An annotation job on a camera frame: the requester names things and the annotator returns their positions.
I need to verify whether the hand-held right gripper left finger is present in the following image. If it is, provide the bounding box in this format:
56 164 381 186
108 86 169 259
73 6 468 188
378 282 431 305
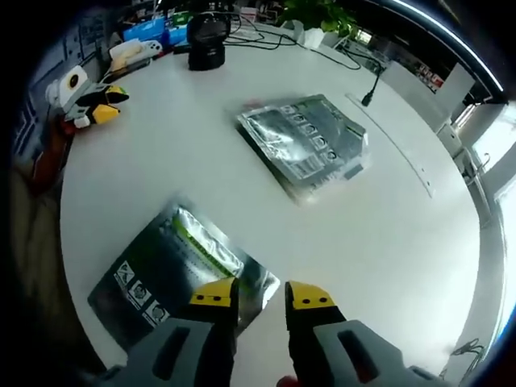
90 277 240 387

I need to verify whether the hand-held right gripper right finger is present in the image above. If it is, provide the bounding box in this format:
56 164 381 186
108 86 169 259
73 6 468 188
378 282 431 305
284 281 447 387

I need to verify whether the dark green-striped sheet goods packet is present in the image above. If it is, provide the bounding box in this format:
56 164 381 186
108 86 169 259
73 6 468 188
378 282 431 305
86 202 282 352

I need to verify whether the pile of silver sheet goods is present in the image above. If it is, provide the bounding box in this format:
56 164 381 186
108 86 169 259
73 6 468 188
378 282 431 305
235 94 370 205

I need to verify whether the person's left hand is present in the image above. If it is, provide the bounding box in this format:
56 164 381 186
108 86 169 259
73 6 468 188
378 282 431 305
56 116 80 137

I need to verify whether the white lidded container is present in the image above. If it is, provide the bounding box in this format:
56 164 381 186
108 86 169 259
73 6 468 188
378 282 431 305
108 42 153 73

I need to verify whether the white table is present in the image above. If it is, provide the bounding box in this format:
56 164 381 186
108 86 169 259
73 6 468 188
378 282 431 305
59 22 483 374

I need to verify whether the blue plastic box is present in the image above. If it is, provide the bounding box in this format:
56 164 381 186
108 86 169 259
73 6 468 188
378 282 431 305
122 16 190 48

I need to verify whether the black barcode scanner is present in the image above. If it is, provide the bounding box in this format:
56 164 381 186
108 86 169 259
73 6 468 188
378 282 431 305
187 11 231 72

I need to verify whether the person's beige clothing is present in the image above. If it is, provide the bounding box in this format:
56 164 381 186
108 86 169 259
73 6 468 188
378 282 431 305
10 169 68 315

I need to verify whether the green potted plant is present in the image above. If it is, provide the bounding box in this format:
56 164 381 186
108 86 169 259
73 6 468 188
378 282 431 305
277 0 358 49

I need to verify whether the black cable with plug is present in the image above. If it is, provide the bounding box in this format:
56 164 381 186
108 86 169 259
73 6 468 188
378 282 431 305
334 44 384 108

